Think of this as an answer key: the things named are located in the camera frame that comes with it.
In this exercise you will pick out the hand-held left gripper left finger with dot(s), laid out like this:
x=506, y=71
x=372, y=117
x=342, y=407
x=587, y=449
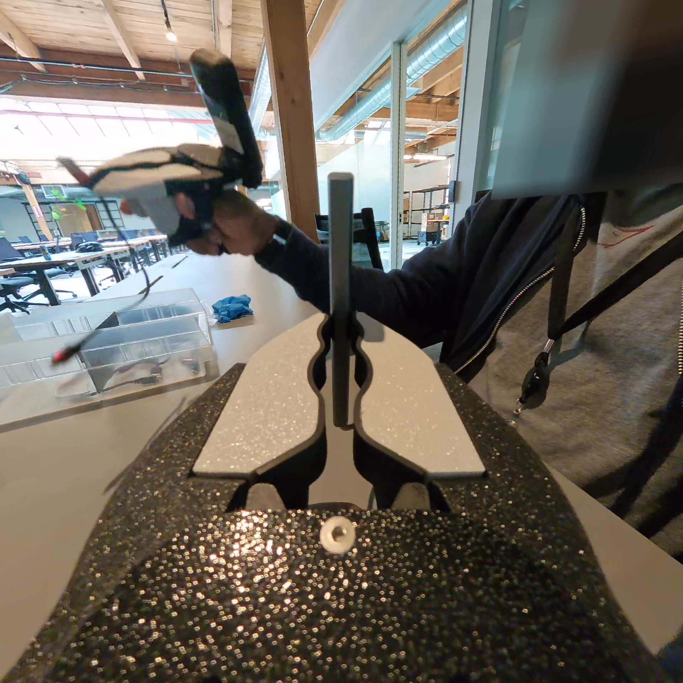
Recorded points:
x=267, y=411

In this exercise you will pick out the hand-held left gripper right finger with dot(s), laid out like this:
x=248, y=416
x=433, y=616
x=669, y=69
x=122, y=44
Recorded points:
x=411, y=411

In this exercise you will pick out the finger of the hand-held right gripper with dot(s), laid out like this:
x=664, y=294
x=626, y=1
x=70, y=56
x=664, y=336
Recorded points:
x=170, y=154
x=133, y=181

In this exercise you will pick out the clear plastic bin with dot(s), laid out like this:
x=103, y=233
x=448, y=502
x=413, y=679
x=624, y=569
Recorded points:
x=160, y=331

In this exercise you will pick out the grey usb hub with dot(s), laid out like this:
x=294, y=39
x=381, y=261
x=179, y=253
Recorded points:
x=340, y=267

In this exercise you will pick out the person's right hand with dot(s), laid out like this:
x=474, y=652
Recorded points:
x=240, y=224

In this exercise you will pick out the hanging green plant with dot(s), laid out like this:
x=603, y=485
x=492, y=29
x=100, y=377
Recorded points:
x=80, y=205

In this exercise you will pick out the blue crumpled glove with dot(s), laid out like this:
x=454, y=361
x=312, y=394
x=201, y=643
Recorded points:
x=232, y=309

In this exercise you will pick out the black wristwatch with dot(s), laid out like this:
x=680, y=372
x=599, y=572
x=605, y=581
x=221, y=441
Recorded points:
x=283, y=230

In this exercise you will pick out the black wooden chair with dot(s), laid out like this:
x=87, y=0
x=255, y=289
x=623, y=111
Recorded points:
x=368, y=235

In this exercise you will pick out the person's torso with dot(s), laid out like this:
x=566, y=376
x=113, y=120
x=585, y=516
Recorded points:
x=587, y=347

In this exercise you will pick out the metal shelving rack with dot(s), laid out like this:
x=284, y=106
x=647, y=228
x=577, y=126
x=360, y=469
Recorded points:
x=427, y=213

